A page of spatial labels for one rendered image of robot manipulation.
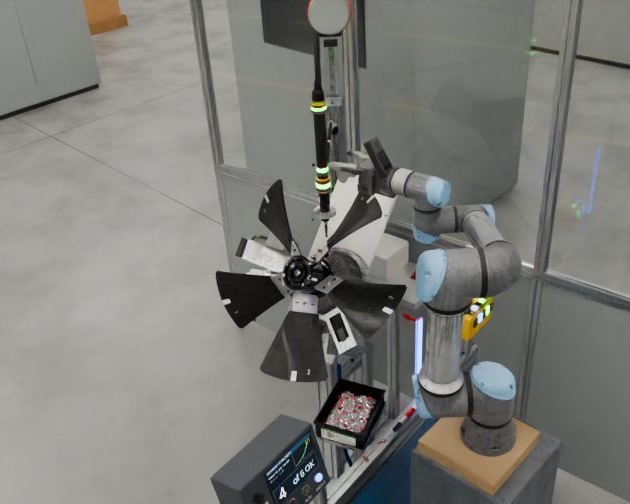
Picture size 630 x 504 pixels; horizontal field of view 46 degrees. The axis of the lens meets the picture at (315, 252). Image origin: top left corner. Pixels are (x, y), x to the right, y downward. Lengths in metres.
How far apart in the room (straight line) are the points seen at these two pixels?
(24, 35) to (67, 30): 0.44
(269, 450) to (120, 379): 2.31
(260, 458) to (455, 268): 0.64
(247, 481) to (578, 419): 1.77
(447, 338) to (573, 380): 1.36
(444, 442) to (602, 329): 0.99
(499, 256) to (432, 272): 0.16
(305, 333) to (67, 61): 5.91
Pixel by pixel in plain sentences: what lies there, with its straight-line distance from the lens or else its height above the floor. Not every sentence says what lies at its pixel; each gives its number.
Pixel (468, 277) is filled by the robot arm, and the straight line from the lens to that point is 1.66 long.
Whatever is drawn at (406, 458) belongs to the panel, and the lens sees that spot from 2.58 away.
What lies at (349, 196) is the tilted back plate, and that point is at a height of 1.29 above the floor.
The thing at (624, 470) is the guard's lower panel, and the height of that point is 0.21.
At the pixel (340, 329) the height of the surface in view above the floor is 1.03.
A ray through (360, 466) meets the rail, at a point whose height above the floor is 0.85.
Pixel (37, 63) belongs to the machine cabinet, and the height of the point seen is 0.43.
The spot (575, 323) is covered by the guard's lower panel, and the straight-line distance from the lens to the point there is 2.93.
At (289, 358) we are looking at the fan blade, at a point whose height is 0.99.
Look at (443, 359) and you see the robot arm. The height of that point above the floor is 1.38.
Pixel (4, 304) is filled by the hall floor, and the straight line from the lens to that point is 4.92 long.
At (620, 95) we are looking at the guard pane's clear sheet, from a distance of 2.51.
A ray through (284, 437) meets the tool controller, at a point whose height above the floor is 1.25.
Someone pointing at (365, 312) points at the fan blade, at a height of 1.18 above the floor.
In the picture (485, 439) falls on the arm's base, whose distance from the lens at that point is 2.07.
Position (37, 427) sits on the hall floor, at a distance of 3.96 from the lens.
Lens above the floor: 2.59
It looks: 33 degrees down
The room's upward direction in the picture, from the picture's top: 4 degrees counter-clockwise
